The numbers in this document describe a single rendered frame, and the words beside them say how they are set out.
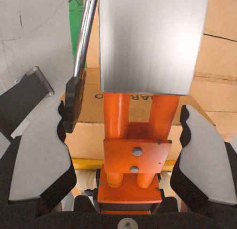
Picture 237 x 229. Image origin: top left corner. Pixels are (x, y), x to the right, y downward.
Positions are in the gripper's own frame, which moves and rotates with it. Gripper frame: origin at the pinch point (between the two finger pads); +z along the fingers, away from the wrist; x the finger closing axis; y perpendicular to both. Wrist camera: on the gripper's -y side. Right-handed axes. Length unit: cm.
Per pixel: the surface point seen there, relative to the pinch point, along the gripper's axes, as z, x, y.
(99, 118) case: 14.7, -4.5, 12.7
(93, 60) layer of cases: 53, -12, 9
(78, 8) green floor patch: 108, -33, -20
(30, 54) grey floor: 108, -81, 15
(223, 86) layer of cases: 53, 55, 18
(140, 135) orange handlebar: 1.1, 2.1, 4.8
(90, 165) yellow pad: 11.2, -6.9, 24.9
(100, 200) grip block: -2.8, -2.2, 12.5
